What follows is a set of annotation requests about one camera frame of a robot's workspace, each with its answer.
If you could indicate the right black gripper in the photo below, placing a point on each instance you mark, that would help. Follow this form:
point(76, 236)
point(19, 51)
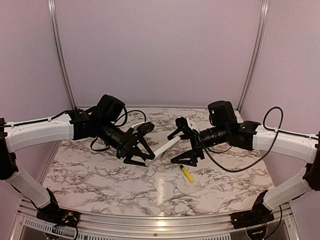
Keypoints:
point(196, 147)

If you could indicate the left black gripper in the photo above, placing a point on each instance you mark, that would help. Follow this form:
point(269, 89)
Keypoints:
point(127, 144)

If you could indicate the white red remote control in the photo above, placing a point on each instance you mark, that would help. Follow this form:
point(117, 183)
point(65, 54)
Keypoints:
point(163, 150)

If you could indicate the yellow handled screwdriver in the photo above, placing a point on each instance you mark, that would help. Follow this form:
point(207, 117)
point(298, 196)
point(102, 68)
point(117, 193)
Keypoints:
point(184, 166)

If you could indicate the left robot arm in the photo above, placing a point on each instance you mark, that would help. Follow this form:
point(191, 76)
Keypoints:
point(26, 144)

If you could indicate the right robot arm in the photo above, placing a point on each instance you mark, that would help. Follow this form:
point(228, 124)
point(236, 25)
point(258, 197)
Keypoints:
point(252, 135)

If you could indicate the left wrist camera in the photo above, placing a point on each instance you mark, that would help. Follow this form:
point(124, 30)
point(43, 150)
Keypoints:
point(143, 127)

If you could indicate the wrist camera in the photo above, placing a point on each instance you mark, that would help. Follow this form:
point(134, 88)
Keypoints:
point(143, 127)
point(183, 126)

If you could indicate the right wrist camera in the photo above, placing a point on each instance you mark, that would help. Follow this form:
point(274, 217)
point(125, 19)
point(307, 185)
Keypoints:
point(183, 126)

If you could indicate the front aluminium frame rail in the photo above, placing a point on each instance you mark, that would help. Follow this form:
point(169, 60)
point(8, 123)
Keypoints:
point(98, 226)

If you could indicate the right aluminium frame post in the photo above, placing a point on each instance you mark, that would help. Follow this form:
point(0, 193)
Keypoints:
point(261, 29)

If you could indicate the aluminium frame post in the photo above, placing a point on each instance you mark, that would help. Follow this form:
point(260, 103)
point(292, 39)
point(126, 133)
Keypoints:
point(59, 52)
point(261, 29)

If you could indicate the left aluminium frame post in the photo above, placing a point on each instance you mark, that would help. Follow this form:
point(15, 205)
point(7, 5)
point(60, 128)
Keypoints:
point(59, 52)

